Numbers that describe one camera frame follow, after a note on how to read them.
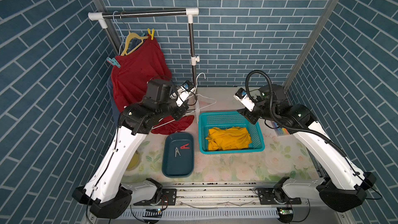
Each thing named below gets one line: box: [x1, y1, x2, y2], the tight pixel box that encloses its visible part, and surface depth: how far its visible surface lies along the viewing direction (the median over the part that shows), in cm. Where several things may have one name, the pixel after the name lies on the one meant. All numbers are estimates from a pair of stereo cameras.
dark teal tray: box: [161, 131, 195, 178], surface depth 88 cm
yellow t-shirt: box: [205, 126, 252, 151], surface depth 86 cm
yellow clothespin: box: [147, 28, 155, 40], surface depth 83 cm
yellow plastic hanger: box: [120, 31, 149, 56], surface depth 67 cm
